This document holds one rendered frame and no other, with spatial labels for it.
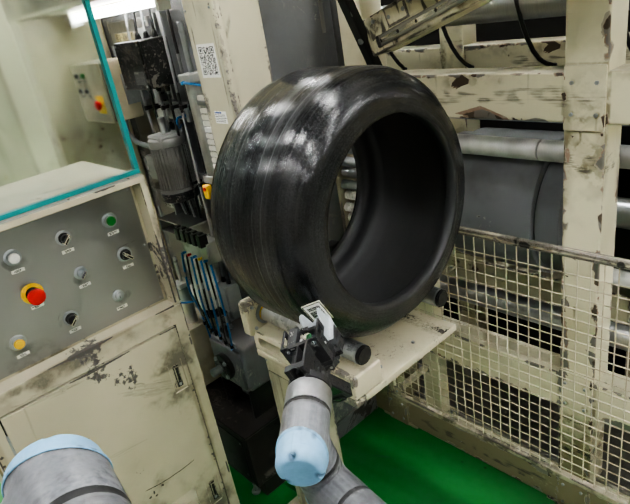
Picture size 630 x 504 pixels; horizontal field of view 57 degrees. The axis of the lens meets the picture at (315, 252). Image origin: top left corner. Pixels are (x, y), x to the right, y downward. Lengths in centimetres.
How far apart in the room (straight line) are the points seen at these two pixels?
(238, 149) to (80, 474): 67
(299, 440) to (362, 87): 64
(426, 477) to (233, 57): 156
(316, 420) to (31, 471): 38
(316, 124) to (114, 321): 84
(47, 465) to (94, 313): 89
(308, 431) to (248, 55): 87
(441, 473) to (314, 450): 142
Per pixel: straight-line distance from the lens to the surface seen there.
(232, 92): 137
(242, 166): 112
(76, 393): 160
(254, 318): 147
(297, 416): 88
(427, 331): 148
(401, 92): 118
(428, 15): 144
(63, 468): 73
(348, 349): 125
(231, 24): 138
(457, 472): 225
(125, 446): 174
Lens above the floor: 162
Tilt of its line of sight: 24 degrees down
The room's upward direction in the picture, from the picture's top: 10 degrees counter-clockwise
